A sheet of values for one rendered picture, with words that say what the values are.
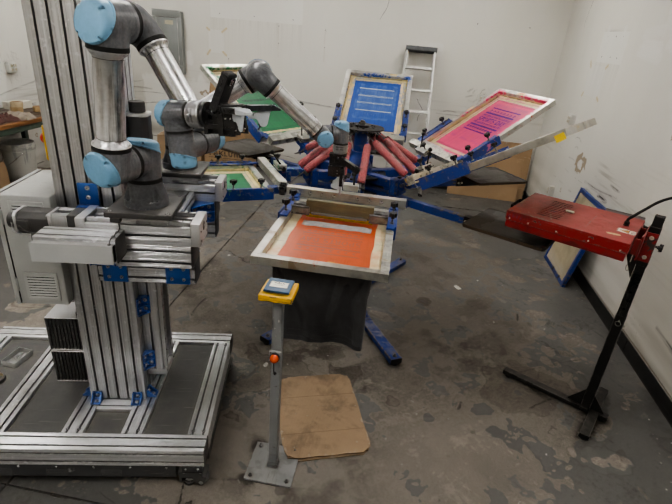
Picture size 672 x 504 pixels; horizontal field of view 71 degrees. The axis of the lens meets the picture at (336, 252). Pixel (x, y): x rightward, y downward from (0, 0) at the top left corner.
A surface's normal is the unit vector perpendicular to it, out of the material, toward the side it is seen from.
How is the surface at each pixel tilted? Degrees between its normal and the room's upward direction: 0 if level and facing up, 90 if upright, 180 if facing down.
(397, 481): 0
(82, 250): 90
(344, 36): 90
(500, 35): 90
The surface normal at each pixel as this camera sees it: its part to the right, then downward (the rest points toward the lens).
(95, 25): -0.32, 0.25
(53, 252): 0.06, 0.43
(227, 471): 0.08, -0.90
